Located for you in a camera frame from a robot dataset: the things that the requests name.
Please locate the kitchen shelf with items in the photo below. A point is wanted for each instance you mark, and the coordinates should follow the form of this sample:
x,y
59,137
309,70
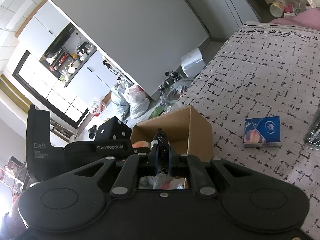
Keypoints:
x,y
67,54

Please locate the hamburger plush toy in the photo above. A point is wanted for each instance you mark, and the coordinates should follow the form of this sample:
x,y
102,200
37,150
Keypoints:
x,y
141,144

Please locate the brown cardboard box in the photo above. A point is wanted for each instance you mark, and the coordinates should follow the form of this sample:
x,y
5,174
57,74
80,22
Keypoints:
x,y
186,129

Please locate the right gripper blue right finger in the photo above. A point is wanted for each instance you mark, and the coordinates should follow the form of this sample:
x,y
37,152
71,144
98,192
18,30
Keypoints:
x,y
191,168

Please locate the blue denim plush pouch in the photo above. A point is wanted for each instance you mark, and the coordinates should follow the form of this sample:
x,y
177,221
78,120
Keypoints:
x,y
149,182

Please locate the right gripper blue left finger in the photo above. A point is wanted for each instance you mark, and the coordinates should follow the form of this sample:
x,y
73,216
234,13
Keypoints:
x,y
127,176

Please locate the black camera gear on floor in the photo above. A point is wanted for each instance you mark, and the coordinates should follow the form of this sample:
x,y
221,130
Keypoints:
x,y
172,78

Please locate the patterned white bed sheet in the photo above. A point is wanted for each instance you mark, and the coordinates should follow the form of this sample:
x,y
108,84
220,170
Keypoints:
x,y
265,69

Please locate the grey pink plush toy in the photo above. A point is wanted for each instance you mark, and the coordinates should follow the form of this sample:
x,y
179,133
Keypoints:
x,y
174,184

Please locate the black white soft toy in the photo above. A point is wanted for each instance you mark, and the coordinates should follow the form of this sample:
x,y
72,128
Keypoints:
x,y
162,151

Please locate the blue tissue pack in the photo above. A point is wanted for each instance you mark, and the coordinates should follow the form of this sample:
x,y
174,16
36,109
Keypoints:
x,y
262,132

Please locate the pink pillow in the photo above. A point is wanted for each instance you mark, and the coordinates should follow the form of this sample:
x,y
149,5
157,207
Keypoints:
x,y
309,18

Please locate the black spray bottle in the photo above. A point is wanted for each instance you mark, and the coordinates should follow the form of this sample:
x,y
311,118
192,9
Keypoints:
x,y
110,67

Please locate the black dice cushion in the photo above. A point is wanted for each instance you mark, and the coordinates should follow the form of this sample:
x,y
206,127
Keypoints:
x,y
112,129

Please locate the red white plastic bag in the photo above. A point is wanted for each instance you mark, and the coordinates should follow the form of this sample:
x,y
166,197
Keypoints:
x,y
96,108

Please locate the clear crumpled plastic bag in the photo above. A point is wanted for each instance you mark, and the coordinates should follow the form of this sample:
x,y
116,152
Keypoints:
x,y
169,94

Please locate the dark packaged soft item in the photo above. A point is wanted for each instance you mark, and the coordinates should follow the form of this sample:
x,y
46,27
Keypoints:
x,y
311,138

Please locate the white box on floor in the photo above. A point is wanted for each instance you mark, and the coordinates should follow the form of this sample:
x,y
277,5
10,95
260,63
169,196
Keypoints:
x,y
192,63

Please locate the person left hand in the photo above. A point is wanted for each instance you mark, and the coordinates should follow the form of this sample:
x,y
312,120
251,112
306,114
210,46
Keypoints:
x,y
12,226

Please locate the paper cup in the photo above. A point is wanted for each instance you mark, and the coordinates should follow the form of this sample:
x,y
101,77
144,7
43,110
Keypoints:
x,y
277,9

